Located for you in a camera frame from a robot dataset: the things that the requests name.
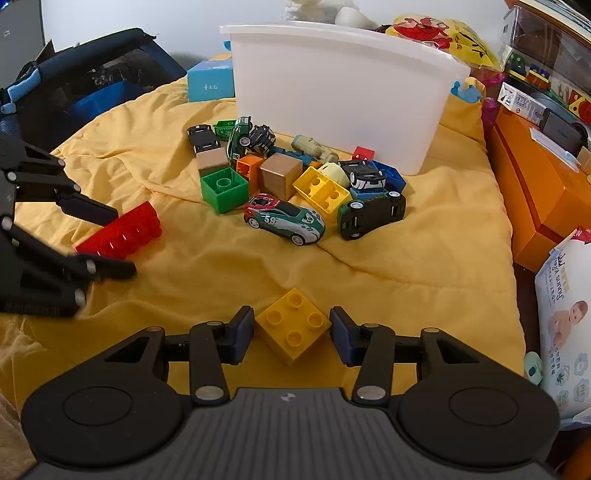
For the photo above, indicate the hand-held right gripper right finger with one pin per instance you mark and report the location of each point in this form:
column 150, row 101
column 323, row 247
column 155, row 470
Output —
column 341, row 337

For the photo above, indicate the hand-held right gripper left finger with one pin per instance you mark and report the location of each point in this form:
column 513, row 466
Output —
column 242, row 334

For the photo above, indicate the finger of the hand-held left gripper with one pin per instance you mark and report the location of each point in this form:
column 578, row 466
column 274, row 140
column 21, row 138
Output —
column 92, row 210
column 111, row 270

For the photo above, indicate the long red toy brick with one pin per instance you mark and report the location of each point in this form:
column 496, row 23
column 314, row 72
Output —
column 134, row 228

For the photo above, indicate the square yellow toy brick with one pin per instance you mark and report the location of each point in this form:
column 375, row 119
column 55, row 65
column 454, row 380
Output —
column 291, row 327

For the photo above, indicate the red green white toy car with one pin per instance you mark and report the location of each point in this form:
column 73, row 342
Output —
column 281, row 219

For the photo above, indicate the green and white toy car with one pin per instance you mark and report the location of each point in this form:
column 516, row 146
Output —
column 238, row 138

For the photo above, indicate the blue toy vehicle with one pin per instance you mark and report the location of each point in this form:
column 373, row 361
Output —
column 281, row 152

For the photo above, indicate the white plastic bin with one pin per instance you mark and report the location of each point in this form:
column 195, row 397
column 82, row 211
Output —
column 332, row 101

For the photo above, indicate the yellow blanket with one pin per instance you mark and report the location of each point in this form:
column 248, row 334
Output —
column 392, row 286

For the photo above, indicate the dark green toy car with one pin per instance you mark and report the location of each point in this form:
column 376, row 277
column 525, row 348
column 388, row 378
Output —
column 369, row 214

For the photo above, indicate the small wooden cube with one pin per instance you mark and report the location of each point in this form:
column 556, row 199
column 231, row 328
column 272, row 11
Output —
column 212, row 161

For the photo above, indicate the large green toy brick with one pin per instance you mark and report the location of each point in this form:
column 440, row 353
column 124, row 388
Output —
column 224, row 189

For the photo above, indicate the blue toy brick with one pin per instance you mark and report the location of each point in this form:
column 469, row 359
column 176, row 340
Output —
column 364, row 194
column 392, row 175

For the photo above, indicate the long yellow toy brick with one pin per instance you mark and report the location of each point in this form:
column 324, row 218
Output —
column 323, row 189

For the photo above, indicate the dark blue backpack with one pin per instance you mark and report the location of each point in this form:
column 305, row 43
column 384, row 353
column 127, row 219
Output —
column 101, row 60

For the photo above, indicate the small green toy brick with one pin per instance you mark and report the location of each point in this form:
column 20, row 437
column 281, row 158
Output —
column 225, row 130

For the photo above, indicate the large wooden cube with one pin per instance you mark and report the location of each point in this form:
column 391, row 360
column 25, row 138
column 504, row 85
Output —
column 279, row 177

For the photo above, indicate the orange toy brick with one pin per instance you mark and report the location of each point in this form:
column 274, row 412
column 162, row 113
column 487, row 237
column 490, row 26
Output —
column 249, row 173

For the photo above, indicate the black and white toy car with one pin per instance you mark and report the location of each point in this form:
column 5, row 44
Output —
column 261, row 138
column 367, row 177

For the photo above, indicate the cream toy piece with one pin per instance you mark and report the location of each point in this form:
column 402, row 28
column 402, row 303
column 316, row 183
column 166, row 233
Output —
column 334, row 175

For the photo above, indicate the light blue carton box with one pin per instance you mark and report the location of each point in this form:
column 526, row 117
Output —
column 210, row 83

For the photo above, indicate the small red toy brick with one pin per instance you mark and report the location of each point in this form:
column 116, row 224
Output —
column 363, row 153

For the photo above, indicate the beige toy vehicle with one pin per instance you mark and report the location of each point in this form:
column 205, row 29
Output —
column 311, row 147

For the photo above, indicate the pale green teether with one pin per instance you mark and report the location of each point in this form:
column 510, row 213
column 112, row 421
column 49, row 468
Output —
column 534, row 369

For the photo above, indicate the white baby wipes packet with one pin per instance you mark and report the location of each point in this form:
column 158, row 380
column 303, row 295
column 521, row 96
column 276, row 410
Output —
column 563, row 323

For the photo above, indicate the orange box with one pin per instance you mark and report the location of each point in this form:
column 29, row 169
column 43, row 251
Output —
column 531, row 184

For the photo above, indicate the white plastic bag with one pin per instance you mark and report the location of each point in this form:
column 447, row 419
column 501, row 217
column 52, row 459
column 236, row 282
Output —
column 307, row 10

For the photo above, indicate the small white box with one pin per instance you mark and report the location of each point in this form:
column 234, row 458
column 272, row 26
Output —
column 521, row 102

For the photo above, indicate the black charger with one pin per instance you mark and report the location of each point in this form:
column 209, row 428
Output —
column 563, row 131

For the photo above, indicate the yellow bag with red print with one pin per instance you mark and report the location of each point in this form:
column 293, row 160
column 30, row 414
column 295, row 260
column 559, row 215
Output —
column 434, row 34

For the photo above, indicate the colourful toy puzzle board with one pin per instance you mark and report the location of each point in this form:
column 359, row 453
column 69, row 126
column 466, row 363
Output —
column 558, row 87

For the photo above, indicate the clear plastic case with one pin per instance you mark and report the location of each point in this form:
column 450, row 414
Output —
column 549, row 32

